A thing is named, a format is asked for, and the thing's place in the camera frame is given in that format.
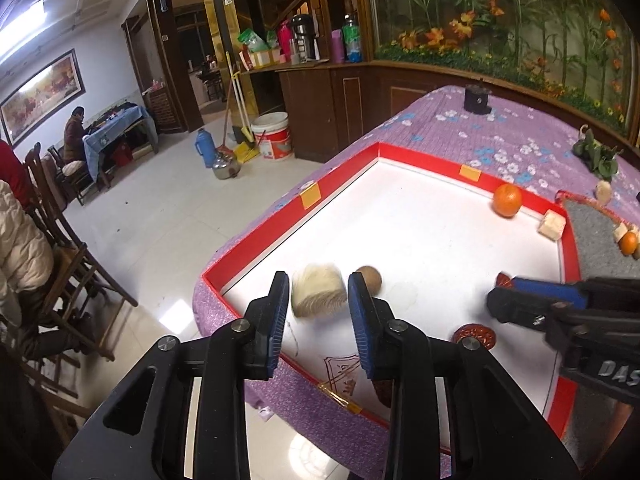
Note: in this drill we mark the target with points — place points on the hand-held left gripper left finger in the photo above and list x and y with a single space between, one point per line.
279 320

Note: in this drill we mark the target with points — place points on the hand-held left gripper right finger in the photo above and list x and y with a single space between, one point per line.
360 320

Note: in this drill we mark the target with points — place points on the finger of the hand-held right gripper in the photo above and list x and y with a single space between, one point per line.
545 291
515 307

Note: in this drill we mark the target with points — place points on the straw-coloured fibre roll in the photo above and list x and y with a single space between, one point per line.
319 291
603 192

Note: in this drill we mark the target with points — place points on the orange fruit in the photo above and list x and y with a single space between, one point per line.
629 243
507 200

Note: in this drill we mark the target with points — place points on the red box white inside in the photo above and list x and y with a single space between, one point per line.
425 240

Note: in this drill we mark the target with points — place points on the brown round fruit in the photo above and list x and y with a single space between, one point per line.
370 280

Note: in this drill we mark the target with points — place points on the beige cube piece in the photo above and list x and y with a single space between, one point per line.
551 222
620 232

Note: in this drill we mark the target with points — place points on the grey felt mat red trim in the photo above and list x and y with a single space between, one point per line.
590 230

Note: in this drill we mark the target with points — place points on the green artificial leafy plant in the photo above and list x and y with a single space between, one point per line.
597 157

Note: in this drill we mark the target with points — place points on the metal kettle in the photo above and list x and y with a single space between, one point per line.
226 166

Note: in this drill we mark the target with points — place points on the yellow dustpan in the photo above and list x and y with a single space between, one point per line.
246 152

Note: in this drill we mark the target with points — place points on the white plastic bucket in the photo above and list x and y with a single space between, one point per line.
271 137

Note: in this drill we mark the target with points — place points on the purple floral tablecloth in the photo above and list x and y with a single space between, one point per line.
450 130

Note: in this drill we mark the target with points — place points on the blue thermos flask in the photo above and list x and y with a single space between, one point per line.
205 147

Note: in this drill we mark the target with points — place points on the black block holder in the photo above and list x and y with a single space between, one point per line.
477 99

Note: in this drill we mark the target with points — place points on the wooden chair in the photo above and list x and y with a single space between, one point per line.
75 260

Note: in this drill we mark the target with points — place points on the table with blue cloth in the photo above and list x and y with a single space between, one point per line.
117 130

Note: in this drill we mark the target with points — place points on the purple plastic bottle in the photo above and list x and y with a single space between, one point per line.
337 46

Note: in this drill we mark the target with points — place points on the pink bottle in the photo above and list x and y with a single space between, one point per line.
284 41

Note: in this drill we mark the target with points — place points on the glass display with artificial flowers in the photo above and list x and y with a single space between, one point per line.
500 15

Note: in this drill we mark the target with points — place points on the green plastic bottle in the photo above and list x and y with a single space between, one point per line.
352 40

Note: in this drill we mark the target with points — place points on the green packet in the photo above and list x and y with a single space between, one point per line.
250 40

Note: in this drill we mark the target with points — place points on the ceiling tube light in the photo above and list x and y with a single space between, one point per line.
20 25

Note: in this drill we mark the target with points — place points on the framed wall painting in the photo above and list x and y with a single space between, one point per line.
42 92

